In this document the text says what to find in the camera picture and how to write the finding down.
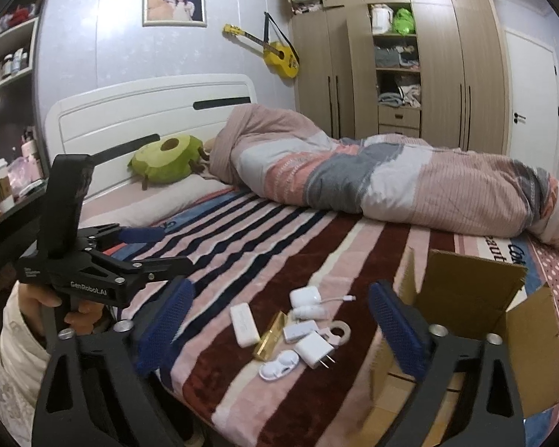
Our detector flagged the brown cardboard box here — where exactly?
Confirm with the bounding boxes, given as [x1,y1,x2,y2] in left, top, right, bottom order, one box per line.
[362,243,559,446]

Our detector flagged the tape roll with pink dispenser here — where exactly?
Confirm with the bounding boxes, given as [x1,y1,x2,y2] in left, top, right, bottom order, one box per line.
[318,321,351,348]

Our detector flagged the white power bank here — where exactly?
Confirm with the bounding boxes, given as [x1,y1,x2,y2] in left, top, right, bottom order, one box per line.
[230,303,260,348]

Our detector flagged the white plug charger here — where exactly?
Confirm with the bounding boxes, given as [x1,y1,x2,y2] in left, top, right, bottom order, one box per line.
[293,332,334,369]

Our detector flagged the white adapter with cable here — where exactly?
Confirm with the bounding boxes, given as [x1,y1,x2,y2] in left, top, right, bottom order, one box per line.
[290,295,356,321]

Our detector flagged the small white rectangular device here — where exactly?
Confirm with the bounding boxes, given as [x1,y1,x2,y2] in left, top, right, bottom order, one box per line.
[282,320,319,344]

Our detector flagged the gold lipstick tube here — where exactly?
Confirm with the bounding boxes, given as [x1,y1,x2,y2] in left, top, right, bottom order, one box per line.
[253,311,288,361]

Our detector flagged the white contact lens case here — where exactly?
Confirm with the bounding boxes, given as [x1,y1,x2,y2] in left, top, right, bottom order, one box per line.
[258,349,300,381]

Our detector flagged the white sleeve left forearm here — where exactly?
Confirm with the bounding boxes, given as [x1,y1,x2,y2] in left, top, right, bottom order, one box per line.
[0,283,59,446]

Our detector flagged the person's left hand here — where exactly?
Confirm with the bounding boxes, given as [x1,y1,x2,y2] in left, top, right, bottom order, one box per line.
[16,280,105,337]

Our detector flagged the green avocado plush pillow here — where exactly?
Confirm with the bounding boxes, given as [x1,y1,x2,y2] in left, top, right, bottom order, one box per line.
[128,134,210,190]

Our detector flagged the coffee cup with lid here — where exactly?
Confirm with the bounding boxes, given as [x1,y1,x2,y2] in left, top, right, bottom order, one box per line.
[0,158,15,213]

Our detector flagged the white bed headboard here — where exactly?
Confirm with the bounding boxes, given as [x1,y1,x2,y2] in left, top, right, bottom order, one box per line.
[44,73,259,197]

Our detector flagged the striped plush blanket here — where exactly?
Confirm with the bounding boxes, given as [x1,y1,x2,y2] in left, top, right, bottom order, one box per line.
[76,188,559,447]

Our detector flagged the yellow ukulele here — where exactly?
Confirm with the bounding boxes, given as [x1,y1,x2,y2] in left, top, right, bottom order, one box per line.
[223,12,300,80]

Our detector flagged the white door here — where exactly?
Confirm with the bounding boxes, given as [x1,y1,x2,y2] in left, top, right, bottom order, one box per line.
[505,29,559,174]

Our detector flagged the wooden wardrobe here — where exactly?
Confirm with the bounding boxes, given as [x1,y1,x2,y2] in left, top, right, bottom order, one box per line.
[288,0,508,153]

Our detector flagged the wall shelf with bottles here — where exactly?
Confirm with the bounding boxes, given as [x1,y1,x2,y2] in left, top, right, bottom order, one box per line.
[0,16,39,89]

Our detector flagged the framed wall photo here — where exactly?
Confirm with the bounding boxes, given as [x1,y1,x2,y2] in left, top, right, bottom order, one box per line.
[142,0,207,27]

